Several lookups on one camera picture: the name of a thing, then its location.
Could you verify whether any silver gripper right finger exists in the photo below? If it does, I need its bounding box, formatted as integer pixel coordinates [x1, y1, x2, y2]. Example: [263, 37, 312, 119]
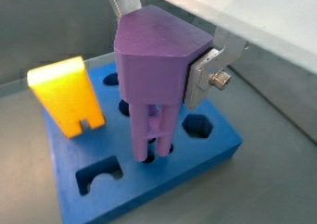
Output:
[184, 27, 249, 109]

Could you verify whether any purple three prong object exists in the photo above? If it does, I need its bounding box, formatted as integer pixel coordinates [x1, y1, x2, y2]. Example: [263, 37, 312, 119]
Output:
[114, 6, 212, 162]

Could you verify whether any yellow slotted block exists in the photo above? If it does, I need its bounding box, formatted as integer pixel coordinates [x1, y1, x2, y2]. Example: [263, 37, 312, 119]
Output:
[27, 56, 106, 138]

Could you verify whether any blue shape sorter block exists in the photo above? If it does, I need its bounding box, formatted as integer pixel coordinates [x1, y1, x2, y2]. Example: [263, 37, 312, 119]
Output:
[45, 63, 243, 224]

